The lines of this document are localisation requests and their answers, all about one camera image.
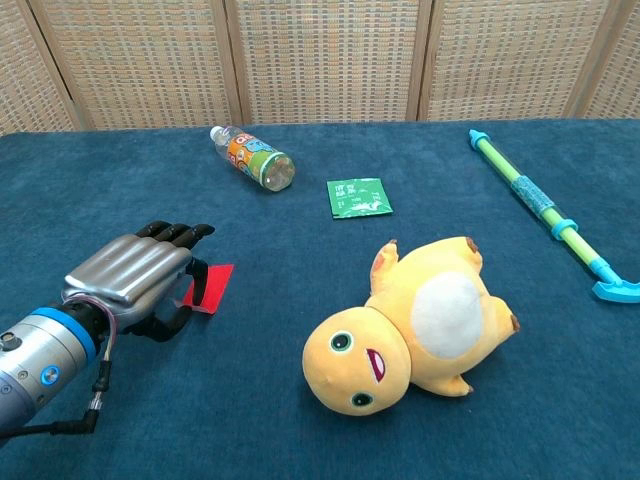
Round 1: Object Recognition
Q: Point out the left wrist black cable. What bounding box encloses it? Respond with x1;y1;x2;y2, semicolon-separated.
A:
0;297;120;440

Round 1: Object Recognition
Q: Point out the green square sachet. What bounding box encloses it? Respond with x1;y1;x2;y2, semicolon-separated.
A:
326;176;394;220

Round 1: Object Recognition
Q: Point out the woven bamboo folding screen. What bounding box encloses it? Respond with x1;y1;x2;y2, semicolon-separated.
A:
0;0;640;136

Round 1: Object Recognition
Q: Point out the red card piece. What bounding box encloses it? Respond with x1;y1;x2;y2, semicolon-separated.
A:
174;263;235;317

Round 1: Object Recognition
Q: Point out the clear drink bottle orange label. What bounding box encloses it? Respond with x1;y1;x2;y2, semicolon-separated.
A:
209;125;296;193

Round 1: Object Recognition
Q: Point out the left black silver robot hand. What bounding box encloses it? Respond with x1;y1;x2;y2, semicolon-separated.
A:
60;220;216;343

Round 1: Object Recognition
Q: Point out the green blue water pump toy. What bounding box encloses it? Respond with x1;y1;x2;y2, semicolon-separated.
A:
467;128;640;304

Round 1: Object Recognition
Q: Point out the yellow plush duck toy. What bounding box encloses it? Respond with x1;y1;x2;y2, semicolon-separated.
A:
302;236;521;417

